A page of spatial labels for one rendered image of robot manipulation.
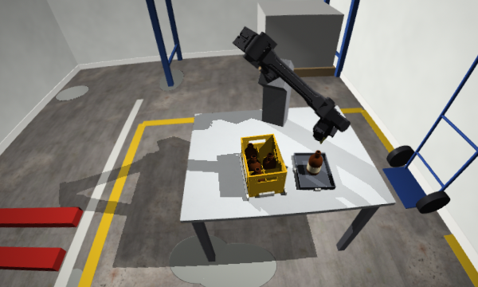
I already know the yellow crate with cross dividers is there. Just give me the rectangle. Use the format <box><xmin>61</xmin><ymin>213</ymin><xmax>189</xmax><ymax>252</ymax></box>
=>
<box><xmin>241</xmin><ymin>134</ymin><xmax>287</xmax><ymax>198</ymax></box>

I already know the brown glass bottle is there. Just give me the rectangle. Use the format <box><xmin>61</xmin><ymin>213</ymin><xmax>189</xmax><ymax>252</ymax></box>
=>
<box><xmin>307</xmin><ymin>150</ymin><xmax>323</xmax><ymax>175</ymax></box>

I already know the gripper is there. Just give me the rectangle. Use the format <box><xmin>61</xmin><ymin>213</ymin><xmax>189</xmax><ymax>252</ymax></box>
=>
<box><xmin>313</xmin><ymin>120</ymin><xmax>338</xmax><ymax>144</ymax></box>

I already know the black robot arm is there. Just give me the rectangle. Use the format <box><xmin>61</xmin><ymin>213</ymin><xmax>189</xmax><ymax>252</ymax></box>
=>
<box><xmin>233</xmin><ymin>27</ymin><xmax>351</xmax><ymax>141</ymax></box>

